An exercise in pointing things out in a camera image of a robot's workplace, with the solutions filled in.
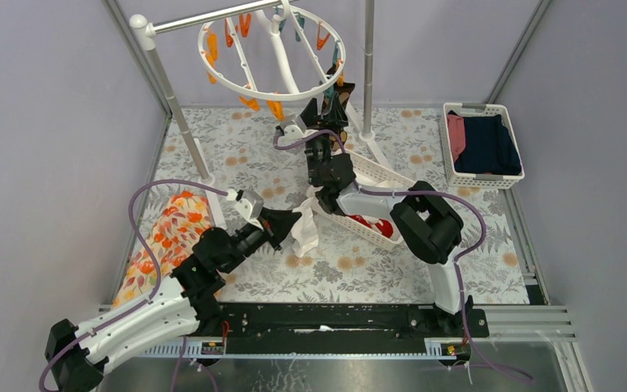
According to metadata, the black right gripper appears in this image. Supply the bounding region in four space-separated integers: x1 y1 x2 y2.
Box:
300 91 349 185

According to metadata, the teal front clip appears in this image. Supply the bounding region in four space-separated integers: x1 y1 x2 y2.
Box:
323 84 335 105

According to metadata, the white sock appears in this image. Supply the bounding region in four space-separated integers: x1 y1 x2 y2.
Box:
291 198 319 258

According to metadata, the orange clip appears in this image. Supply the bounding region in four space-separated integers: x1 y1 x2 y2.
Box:
335 59 345 87
265 100 285 122
316 22 331 51

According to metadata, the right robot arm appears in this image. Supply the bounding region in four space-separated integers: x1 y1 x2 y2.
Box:
294 97 469 336

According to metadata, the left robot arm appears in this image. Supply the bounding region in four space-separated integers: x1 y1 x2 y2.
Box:
39 207 303 391

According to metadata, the orange front left clip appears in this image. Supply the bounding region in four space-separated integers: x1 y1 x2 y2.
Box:
265 100 285 122

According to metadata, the orange right clip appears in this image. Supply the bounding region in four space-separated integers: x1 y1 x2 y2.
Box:
316 22 331 51

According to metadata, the white round clip hanger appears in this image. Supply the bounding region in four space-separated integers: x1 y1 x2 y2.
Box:
197 1 347 104

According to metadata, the white rack right foot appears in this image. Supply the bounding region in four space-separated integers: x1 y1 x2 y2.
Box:
346 103 392 169

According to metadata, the white perforated sock basket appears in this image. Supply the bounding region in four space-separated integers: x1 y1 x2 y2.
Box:
306 151 415 251

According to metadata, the floral orange cloth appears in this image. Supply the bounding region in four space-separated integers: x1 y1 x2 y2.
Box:
112 190 212 309

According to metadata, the red snowflake sock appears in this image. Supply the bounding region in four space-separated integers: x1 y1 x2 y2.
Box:
349 215 394 238

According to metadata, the pink garment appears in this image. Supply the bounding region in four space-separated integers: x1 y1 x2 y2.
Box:
447 111 466 163

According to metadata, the white basket with clothes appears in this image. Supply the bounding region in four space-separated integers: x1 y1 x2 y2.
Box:
439 102 525 189

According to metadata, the navy garment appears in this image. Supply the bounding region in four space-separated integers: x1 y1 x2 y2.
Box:
454 115 523 176

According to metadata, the grey horizontal rack bar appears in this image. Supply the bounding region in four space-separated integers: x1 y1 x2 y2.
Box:
145 0 284 38

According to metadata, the grey left rack pole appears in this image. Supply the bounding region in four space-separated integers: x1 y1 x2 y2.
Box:
128 14 214 185

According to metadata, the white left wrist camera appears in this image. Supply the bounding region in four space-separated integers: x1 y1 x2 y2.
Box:
226 189 264 229

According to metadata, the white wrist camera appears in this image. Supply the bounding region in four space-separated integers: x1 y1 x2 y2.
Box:
276 114 308 141
226 189 264 229

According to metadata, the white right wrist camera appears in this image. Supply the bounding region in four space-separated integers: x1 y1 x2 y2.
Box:
276 114 308 141

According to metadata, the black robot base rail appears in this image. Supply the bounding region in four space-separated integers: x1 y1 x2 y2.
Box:
190 302 490 355

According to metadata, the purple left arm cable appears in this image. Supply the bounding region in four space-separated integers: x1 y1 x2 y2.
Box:
38 179 230 392

